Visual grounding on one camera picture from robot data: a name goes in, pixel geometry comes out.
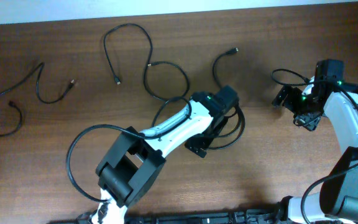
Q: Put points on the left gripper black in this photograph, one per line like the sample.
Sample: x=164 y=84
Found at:
x=205 y=141

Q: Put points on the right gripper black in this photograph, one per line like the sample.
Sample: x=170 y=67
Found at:
x=309 y=122

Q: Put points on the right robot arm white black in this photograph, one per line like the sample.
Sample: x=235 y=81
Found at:
x=333 y=198

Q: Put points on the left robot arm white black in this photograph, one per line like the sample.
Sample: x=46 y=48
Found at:
x=133 y=162

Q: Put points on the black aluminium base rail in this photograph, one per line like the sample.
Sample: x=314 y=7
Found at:
x=251 y=216

